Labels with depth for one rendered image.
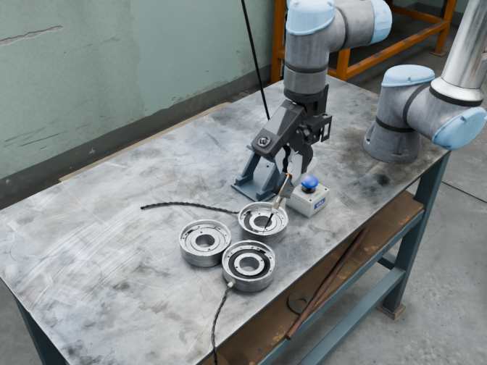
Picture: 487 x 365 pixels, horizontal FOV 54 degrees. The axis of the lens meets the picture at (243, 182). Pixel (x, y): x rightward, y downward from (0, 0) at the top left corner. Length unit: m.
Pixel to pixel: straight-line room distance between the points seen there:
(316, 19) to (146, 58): 2.00
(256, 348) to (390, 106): 0.67
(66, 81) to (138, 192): 1.42
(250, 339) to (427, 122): 0.64
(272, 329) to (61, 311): 0.50
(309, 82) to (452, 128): 0.41
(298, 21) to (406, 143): 0.59
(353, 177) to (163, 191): 0.47
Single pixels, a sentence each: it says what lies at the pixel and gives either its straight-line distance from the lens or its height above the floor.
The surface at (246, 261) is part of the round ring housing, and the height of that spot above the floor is 0.82.
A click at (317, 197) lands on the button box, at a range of 1.08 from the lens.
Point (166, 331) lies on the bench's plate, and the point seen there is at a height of 0.80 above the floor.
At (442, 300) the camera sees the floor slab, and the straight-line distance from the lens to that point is 2.11.
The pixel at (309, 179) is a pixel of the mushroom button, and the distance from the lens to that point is 1.08.
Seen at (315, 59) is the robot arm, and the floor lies 1.20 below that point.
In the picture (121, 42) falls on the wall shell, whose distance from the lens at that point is 2.62.
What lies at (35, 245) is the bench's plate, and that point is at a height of 0.80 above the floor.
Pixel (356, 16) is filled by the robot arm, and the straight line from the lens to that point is 0.86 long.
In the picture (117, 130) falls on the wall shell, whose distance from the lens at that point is 2.78.
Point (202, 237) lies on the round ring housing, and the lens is 1.00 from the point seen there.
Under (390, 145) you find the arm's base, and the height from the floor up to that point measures 0.85.
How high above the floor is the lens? 1.52
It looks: 38 degrees down
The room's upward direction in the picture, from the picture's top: 1 degrees clockwise
